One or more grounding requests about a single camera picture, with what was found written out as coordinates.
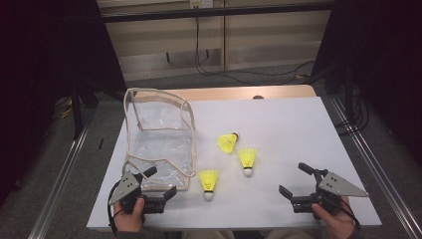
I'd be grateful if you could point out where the bundle of black floor cables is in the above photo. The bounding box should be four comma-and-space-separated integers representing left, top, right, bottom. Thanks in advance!
333, 94, 370, 136

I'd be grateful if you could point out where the white wall socket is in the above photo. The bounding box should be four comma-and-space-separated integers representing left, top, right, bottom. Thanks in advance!
189, 0, 214, 9

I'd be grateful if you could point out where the dark curtain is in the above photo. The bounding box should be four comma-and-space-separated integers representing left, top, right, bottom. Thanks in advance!
0, 0, 127, 200
312, 0, 422, 164

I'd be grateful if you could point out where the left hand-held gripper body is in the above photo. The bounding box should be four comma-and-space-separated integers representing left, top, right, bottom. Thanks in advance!
108, 170, 166, 215

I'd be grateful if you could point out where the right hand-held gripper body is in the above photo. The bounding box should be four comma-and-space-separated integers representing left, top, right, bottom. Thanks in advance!
292, 170, 370, 220

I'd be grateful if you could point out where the black metal stand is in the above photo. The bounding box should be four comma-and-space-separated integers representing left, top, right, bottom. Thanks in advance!
70, 81, 100, 140

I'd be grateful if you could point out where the yellow shuttlecock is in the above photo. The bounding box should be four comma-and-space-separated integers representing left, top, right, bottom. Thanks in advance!
198, 169, 220, 202
237, 147, 259, 178
216, 131, 240, 154

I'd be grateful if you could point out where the person's left leg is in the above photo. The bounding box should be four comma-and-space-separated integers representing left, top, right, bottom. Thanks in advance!
180, 230, 235, 239

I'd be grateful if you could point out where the beige counter with black edge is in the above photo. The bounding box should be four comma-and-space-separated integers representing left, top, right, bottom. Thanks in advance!
98, 0, 336, 24

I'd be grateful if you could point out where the black power cable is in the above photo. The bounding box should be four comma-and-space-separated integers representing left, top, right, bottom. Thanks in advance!
193, 6, 317, 87

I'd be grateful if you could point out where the clear plastic bag beige trim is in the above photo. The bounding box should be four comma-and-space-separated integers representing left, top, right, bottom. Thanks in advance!
122, 87, 198, 192

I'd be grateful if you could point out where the person's right hand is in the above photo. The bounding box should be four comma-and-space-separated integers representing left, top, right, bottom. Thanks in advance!
312, 196, 358, 239

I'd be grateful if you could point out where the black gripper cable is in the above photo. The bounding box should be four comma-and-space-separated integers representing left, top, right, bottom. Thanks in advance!
106, 180, 121, 236
337, 198, 362, 231

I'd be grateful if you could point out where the person's right leg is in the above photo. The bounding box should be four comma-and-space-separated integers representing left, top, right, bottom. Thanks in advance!
265, 228, 317, 239

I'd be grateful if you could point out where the beige cabinet front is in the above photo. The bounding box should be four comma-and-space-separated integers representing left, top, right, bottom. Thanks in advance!
105, 9, 332, 83

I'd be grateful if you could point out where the person's left hand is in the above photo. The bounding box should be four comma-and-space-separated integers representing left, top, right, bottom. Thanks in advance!
112, 197, 146, 233

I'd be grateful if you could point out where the aluminium floor rail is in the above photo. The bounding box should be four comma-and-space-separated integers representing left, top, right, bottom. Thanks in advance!
28, 125, 92, 239
329, 96, 422, 239

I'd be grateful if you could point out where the person's leg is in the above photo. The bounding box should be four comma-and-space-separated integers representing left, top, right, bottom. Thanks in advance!
265, 228, 317, 239
180, 230, 235, 239

